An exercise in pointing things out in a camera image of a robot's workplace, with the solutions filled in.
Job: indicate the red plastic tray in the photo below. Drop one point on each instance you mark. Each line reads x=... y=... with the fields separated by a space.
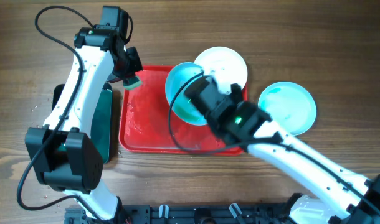
x=144 y=119

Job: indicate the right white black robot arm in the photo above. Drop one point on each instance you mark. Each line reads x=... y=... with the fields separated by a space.
x=341 y=196

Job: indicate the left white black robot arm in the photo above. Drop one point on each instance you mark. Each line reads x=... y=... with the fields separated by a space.
x=62 y=153

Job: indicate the green yellow sponge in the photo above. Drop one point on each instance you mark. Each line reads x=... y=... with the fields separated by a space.
x=131 y=82

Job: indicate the black water tray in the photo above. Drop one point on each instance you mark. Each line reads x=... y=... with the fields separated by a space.
x=100 y=128

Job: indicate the black aluminium base frame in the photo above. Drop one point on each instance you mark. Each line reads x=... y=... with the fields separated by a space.
x=261 y=213

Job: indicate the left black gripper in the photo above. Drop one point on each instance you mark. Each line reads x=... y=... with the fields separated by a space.
x=135 y=65

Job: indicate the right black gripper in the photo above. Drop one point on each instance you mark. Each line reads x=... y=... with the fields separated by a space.
x=233 y=92

